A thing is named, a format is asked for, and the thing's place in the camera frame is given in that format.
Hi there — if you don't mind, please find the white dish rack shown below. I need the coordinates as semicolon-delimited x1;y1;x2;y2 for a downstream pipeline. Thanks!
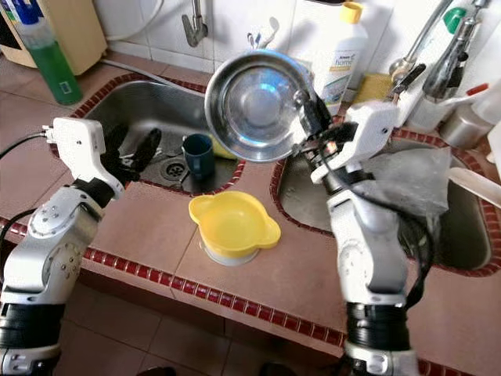
445;166;501;210

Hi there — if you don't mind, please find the stainless steel bowl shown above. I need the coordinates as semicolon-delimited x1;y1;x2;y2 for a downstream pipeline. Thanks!
204;49;315;164

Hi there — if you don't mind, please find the white detergent bottle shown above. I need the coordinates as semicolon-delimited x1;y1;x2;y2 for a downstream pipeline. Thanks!
309;0;370;117

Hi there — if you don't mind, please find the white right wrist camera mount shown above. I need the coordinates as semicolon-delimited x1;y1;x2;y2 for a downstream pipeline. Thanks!
311;102;402;185

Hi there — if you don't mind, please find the clear toothbrush cup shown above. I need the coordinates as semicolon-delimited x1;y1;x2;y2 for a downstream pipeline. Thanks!
247;16;281;57

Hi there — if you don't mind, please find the steel sink basin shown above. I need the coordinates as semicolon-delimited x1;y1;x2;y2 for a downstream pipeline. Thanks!
80;74;247;197
270;129;501;275

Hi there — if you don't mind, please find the white hose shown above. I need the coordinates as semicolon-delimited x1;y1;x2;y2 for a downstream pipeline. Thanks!
102;59;224;101

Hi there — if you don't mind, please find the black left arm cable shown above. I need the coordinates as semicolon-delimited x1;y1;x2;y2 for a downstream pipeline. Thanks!
0;129;57;240

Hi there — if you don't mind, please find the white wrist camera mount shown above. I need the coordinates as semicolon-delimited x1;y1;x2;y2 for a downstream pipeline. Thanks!
51;117;126;198
311;102;402;185

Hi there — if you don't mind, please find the thin white tube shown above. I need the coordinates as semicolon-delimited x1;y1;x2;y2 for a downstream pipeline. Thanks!
106;0;165;42

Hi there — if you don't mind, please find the yellow sponge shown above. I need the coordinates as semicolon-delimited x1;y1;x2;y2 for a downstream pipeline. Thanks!
211;137;236;161
352;72;396;107

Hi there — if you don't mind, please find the plain steel faucet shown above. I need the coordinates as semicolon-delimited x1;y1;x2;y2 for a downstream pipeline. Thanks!
423;0;490;103

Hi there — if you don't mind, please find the beige water ioniser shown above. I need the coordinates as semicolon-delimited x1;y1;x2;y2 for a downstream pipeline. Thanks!
0;0;109;77

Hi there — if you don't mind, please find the steel wall tap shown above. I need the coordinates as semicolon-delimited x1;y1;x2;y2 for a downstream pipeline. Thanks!
182;0;209;49

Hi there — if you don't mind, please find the blue bunny mug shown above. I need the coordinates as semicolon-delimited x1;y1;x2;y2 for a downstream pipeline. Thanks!
182;132;216;183

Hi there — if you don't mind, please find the yellow suction bowl base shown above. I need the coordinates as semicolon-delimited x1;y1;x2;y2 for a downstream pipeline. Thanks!
188;191;283;267

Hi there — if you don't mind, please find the steel cup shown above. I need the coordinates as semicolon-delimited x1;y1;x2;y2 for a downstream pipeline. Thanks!
437;104;492;151

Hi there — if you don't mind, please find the green dish soap bottle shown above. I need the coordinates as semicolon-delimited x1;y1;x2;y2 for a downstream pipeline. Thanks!
16;0;85;107

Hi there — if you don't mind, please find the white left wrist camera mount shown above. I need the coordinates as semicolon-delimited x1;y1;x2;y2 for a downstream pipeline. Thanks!
51;117;126;198

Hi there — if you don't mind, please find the steel faucet with black lever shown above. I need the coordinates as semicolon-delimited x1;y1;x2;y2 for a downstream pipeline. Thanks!
387;0;478;101

